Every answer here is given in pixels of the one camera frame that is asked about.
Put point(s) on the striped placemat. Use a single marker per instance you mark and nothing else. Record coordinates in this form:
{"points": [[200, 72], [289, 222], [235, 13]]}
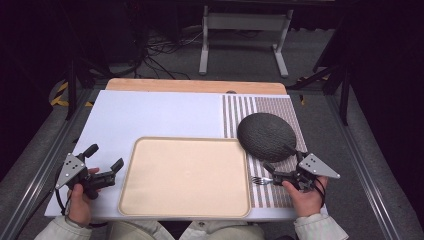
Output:
{"points": [[283, 196]]}

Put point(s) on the white metal stand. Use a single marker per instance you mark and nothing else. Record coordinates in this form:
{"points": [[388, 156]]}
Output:
{"points": [[243, 21]]}

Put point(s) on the black stand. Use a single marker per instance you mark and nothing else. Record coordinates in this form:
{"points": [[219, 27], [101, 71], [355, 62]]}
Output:
{"points": [[343, 86], [71, 90]]}

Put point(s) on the yellow black floor tape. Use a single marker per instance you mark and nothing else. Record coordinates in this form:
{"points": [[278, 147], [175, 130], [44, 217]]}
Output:
{"points": [[60, 96]]}

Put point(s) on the person's right hand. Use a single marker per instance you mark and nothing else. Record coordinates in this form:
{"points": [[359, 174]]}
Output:
{"points": [[306, 200]]}

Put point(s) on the beige tray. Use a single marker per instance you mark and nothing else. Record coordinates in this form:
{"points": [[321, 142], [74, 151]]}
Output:
{"points": [[185, 176]]}

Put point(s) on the dark round placemat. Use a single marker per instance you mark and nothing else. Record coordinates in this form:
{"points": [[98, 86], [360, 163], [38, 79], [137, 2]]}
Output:
{"points": [[265, 136]]}

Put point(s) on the silver fork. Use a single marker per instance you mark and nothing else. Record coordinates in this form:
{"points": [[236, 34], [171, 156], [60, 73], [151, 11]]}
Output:
{"points": [[261, 180]]}

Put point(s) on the person's light jacket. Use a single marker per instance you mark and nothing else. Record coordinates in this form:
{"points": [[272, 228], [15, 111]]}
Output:
{"points": [[213, 231]]}

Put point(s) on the white table cover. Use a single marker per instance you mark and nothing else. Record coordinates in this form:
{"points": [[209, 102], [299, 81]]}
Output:
{"points": [[150, 113]]}

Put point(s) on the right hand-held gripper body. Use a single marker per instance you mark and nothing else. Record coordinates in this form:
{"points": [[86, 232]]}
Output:
{"points": [[311, 168]]}

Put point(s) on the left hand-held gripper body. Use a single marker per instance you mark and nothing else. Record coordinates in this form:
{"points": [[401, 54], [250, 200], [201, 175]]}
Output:
{"points": [[71, 168]]}

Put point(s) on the aluminium rail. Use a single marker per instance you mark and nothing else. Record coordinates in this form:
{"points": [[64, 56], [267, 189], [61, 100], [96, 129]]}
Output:
{"points": [[363, 173], [36, 173]]}

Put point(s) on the person's left hand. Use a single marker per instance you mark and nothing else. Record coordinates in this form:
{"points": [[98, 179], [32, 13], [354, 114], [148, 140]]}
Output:
{"points": [[80, 205]]}

